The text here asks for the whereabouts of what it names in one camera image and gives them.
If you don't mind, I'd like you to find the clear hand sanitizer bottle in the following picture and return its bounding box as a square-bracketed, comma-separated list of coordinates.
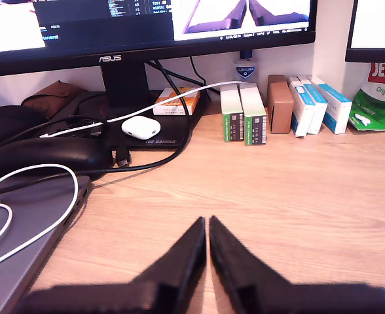
[233, 48, 259, 83]

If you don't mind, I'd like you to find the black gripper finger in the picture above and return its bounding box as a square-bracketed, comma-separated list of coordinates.
[126, 215, 208, 314]
[209, 215, 299, 314]

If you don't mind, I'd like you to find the black USB plug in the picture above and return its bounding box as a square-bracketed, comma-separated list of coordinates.
[112, 144, 133, 169]

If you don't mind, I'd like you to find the black ASUS monitor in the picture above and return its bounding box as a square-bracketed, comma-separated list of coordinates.
[0, 0, 318, 150]

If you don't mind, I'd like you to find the black hard glasses case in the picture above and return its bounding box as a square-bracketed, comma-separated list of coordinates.
[0, 136, 115, 180]

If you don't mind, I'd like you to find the brown leather pouch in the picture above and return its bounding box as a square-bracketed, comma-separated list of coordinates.
[21, 80, 86, 119]

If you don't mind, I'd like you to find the long white cable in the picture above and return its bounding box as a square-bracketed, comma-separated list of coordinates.
[40, 80, 246, 138]

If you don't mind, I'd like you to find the thick black cable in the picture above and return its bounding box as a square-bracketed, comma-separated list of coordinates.
[92, 60, 195, 190]

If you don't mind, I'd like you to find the orange and white box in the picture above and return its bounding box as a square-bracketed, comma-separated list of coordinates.
[152, 86, 201, 116]

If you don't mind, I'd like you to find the white earbuds case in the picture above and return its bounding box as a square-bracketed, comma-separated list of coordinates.
[120, 115, 162, 138]

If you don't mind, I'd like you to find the green chewing gum bag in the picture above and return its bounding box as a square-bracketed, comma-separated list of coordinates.
[348, 61, 385, 132]

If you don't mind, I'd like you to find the black Huawei monitor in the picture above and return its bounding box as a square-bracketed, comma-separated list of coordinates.
[344, 0, 385, 63]

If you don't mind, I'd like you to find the black soft pouch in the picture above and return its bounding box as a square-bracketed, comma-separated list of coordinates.
[0, 105, 50, 158]

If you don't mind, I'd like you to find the thin black cable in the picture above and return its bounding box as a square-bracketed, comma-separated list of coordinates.
[188, 56, 221, 96]

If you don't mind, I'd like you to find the brown cardboard box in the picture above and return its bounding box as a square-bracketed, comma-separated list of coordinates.
[266, 75, 295, 135]

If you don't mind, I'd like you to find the white charger cable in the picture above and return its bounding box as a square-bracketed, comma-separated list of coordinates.
[0, 163, 80, 272]

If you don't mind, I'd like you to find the grey laptop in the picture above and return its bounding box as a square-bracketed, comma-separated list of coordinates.
[0, 175, 94, 314]

